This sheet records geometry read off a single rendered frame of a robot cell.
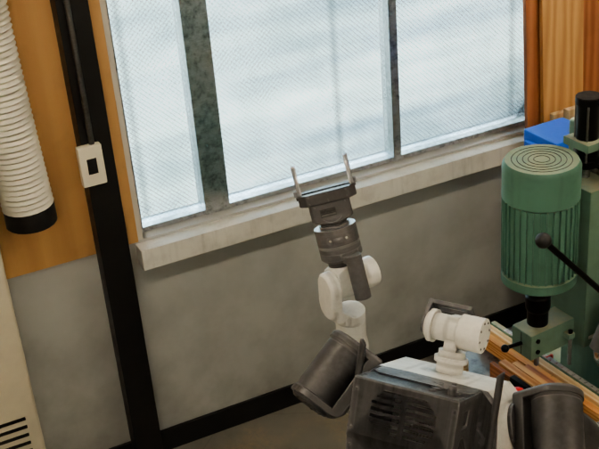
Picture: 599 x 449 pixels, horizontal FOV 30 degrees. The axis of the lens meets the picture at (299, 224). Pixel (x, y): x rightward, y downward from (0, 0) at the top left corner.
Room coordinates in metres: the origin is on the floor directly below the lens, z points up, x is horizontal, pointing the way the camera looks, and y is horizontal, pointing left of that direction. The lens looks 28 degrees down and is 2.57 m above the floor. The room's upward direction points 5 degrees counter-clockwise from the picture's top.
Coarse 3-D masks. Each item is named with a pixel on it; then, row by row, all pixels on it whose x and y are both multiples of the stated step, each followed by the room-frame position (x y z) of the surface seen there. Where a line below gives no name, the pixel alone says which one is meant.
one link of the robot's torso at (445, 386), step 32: (384, 384) 1.57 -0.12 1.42; (416, 384) 1.59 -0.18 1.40; (448, 384) 1.61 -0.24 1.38; (480, 384) 1.64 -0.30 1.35; (512, 384) 1.69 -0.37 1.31; (352, 416) 1.57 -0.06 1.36; (384, 416) 1.55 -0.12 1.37; (416, 416) 1.52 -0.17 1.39; (448, 416) 1.50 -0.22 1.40; (480, 416) 1.57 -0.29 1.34; (512, 416) 1.58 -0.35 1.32; (352, 448) 1.56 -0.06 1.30; (384, 448) 1.53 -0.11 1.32; (416, 448) 1.50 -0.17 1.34; (448, 448) 1.48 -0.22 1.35; (480, 448) 1.55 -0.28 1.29; (512, 448) 1.56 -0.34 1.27
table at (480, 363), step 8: (472, 352) 2.39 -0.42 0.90; (488, 352) 2.39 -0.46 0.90; (472, 360) 2.36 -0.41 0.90; (480, 360) 2.36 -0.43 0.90; (488, 360) 2.35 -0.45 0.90; (496, 360) 2.35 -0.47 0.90; (472, 368) 2.32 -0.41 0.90; (480, 368) 2.32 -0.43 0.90; (488, 368) 2.32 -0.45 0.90; (488, 376) 2.28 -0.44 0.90
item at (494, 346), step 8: (488, 344) 2.39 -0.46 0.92; (496, 344) 2.36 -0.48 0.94; (496, 352) 2.36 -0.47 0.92; (512, 352) 2.32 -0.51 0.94; (512, 360) 2.31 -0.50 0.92; (520, 360) 2.28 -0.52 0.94; (528, 360) 2.28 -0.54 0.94; (536, 368) 2.25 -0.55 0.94; (552, 376) 2.21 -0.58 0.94; (584, 400) 2.10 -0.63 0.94; (584, 408) 2.09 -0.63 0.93; (592, 408) 2.07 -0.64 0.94; (592, 416) 2.06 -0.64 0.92
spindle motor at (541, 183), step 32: (512, 160) 2.25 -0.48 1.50; (544, 160) 2.24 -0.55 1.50; (576, 160) 2.22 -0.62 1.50; (512, 192) 2.20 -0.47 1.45; (544, 192) 2.16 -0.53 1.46; (576, 192) 2.19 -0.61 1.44; (512, 224) 2.21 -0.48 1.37; (544, 224) 2.16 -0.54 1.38; (576, 224) 2.20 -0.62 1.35; (512, 256) 2.21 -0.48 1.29; (544, 256) 2.16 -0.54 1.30; (576, 256) 2.20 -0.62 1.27; (512, 288) 2.20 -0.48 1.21; (544, 288) 2.16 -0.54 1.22
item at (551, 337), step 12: (552, 312) 2.29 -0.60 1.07; (516, 324) 2.25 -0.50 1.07; (528, 324) 2.25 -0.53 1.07; (552, 324) 2.24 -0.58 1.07; (564, 324) 2.24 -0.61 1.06; (516, 336) 2.24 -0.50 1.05; (528, 336) 2.20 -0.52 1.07; (540, 336) 2.21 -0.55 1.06; (552, 336) 2.22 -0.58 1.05; (516, 348) 2.24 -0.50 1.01; (528, 348) 2.20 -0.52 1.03; (540, 348) 2.21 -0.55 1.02; (552, 348) 2.22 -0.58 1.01
